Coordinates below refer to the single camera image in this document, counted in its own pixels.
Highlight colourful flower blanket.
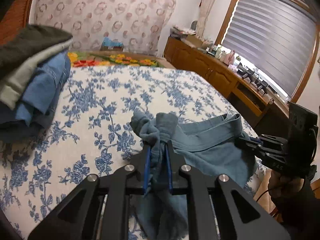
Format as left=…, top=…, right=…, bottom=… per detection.
left=68, top=50, right=175, bottom=69

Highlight brown louvered wardrobe door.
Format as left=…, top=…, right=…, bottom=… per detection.
left=1, top=0, right=32, bottom=44

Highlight brown wooden sideboard cabinet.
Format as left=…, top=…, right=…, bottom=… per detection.
left=164, top=37, right=289, bottom=137

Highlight pink circle pattern curtain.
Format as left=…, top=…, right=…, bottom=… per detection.
left=34, top=0, right=176, bottom=55

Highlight light blue folded jeans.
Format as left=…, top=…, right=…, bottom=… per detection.
left=13, top=50, right=71, bottom=128

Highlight pink bottle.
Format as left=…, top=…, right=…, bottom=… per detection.
left=223, top=50, right=235, bottom=65

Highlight stack of folded papers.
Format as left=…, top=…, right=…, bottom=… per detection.
left=170, top=25, right=196, bottom=40

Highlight dark blue folded jeans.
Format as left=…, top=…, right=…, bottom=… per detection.
left=1, top=51, right=71, bottom=143

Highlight grey zebra window blind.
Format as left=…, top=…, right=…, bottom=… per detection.
left=222, top=0, right=317, bottom=96

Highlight right hand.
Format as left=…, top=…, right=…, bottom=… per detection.
left=268, top=171, right=304, bottom=198

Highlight grey folded pants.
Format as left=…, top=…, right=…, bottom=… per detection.
left=1, top=38, right=73, bottom=110

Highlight teal blue shorts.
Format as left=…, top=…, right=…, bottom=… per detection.
left=130, top=111, right=257, bottom=239

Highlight open cardboard box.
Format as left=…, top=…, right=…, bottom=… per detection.
left=185, top=34, right=211, bottom=49

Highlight blue floral white bedsheet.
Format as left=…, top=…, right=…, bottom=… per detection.
left=0, top=64, right=268, bottom=240

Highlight cardboard box blue contents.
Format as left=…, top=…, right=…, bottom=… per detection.
left=100, top=37, right=124, bottom=51

